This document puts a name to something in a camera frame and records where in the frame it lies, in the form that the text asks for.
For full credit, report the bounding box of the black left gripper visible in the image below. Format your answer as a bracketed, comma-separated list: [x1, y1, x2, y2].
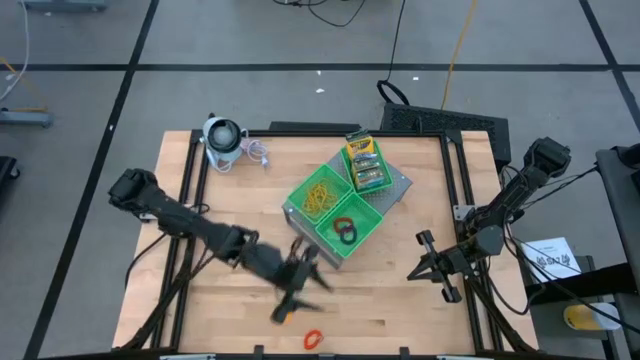
[234, 234, 334, 324]

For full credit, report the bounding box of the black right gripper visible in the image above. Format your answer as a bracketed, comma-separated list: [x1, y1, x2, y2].
[406, 229, 476, 305]

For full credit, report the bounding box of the orange coil wrist keychain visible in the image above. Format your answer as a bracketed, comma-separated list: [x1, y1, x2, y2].
[303, 328, 325, 351]

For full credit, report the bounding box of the yellow rubber band pile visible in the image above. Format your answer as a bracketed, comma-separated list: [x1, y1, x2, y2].
[301, 178, 341, 214]

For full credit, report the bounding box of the yellow and green crayon box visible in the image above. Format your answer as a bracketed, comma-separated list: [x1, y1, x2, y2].
[344, 128, 376, 159]
[351, 152, 381, 174]
[353, 167, 387, 191]

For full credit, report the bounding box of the grey perforated metal shelf riser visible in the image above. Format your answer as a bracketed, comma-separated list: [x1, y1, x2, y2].
[281, 149, 414, 270]

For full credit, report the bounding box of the white printed booklet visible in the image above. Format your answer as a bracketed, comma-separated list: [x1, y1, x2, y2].
[519, 237, 584, 285]

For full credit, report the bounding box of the grey metal table foot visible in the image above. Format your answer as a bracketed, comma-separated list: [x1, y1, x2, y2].
[18, 0, 109, 14]
[0, 107, 54, 129]

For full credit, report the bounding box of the black aluminium extrusion frame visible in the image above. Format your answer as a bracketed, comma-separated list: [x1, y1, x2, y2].
[113, 128, 539, 357]

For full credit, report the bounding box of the white coiled lamp cable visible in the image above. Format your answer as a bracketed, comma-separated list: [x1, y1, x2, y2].
[239, 138, 271, 169]

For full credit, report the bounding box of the yellow cable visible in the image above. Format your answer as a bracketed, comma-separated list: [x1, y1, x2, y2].
[439, 0, 479, 110]

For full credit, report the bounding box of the black looped floor cable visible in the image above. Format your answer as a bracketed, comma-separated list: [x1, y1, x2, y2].
[374, 0, 409, 106]

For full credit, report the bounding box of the white floor cable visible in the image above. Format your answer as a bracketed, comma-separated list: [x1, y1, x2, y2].
[0, 0, 31, 101]

